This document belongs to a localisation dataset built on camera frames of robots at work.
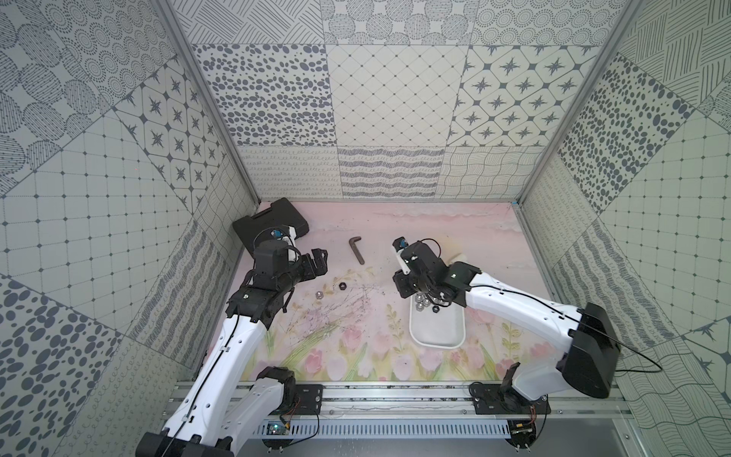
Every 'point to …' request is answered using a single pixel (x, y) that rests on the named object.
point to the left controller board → (277, 427)
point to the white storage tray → (439, 327)
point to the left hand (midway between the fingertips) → (310, 250)
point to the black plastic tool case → (281, 213)
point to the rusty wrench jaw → (352, 244)
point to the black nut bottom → (435, 308)
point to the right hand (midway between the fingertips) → (403, 278)
